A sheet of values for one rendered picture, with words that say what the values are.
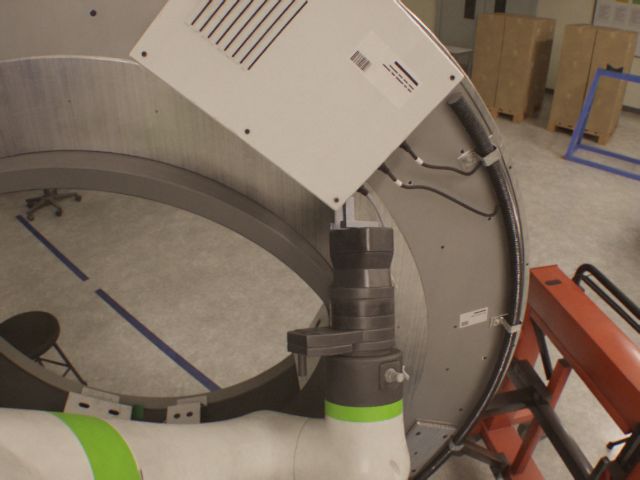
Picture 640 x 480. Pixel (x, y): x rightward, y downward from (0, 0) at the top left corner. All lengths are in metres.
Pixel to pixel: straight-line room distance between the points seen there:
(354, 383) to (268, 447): 0.12
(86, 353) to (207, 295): 0.80
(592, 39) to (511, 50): 1.08
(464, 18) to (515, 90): 3.29
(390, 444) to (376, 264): 0.20
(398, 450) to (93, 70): 0.54
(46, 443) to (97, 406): 1.03
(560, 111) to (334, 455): 6.37
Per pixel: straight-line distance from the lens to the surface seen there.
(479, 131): 0.60
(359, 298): 0.52
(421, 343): 0.79
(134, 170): 0.53
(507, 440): 1.92
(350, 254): 0.53
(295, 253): 0.57
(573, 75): 6.63
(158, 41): 0.41
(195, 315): 2.79
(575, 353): 1.37
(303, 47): 0.41
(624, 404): 1.27
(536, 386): 1.51
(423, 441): 1.00
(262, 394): 1.35
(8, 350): 1.43
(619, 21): 9.08
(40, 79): 0.57
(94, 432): 0.35
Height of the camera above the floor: 1.73
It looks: 31 degrees down
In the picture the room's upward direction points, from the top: straight up
